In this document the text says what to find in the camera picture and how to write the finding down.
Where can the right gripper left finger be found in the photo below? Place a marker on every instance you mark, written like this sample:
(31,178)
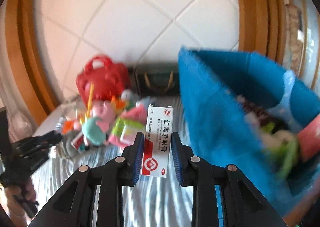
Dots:
(94,195)

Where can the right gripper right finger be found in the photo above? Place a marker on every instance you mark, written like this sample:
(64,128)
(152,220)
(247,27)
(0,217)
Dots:
(222,196)

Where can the teal pink pig plush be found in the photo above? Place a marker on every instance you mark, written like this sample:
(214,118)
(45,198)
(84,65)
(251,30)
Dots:
(98,126)

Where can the red white ointment box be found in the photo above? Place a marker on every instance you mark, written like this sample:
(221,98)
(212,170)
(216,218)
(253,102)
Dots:
(157,141)

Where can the person left hand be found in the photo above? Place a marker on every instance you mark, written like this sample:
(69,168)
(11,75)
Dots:
(15,194)

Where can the orange plush toy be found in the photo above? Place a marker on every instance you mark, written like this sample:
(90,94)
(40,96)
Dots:
(70,125)

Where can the green frog plush toy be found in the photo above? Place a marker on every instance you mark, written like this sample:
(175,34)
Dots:
(281,147)

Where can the yellow plastic toy tongs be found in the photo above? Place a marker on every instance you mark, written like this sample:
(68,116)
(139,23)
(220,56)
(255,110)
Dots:
(88,101)

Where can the blue plastic storage crate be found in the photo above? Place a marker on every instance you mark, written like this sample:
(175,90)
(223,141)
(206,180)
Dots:
(210,82)

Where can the pink white medicine box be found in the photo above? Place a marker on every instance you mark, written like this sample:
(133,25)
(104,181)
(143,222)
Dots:
(309,141)

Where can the pink green wipes packet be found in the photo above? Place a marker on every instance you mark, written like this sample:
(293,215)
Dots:
(127,125)

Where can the red bear toy suitcase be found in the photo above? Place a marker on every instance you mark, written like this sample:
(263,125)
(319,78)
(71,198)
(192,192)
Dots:
(109,79)

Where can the dark green gift box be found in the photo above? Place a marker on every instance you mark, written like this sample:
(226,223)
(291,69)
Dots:
(160,79)

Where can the rolled patterned carpet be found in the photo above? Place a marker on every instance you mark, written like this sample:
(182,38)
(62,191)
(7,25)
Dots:
(294,39)

